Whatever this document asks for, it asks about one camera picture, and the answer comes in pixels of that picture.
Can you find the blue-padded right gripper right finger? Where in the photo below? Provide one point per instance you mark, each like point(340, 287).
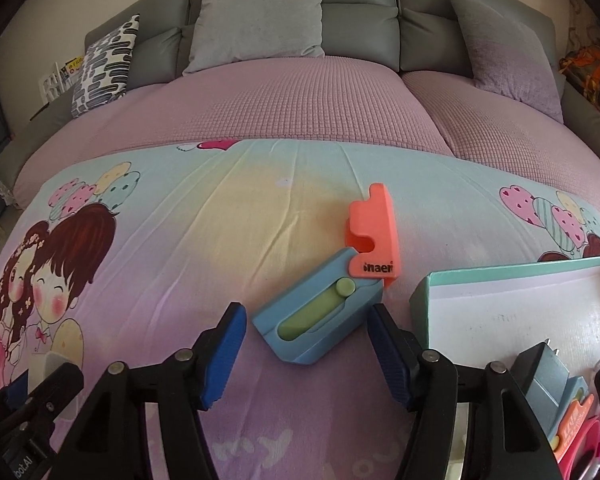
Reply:
point(504, 438)

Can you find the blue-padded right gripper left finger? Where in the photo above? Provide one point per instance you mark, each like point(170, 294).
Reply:
point(108, 439)

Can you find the pink smart watch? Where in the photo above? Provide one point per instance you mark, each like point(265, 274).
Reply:
point(582, 460)

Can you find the black power adapter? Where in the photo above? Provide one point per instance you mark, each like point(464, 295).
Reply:
point(542, 378)

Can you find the small blue orange utility knife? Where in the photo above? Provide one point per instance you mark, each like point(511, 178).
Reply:
point(573, 409)

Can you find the large blue orange utility knife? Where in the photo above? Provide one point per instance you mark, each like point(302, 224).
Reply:
point(313, 315)

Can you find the mint green shallow tray box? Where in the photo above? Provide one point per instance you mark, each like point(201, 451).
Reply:
point(478, 316)

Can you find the cartoon print pink tablecloth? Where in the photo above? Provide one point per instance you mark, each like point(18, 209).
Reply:
point(130, 256)

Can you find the white magazine rack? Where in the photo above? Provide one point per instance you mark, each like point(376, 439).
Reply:
point(60, 79)

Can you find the black white patterned cushion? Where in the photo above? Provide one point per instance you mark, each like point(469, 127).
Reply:
point(105, 69)

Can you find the orange yellow decoration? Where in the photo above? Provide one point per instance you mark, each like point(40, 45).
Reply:
point(582, 70)

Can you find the purple grey cushion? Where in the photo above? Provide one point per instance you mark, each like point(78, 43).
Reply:
point(507, 58)

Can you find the grey sofa with pink cover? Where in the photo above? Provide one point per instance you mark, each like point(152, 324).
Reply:
point(395, 72)

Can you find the light grey cushion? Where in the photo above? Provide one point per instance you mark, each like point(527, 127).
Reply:
point(230, 31)

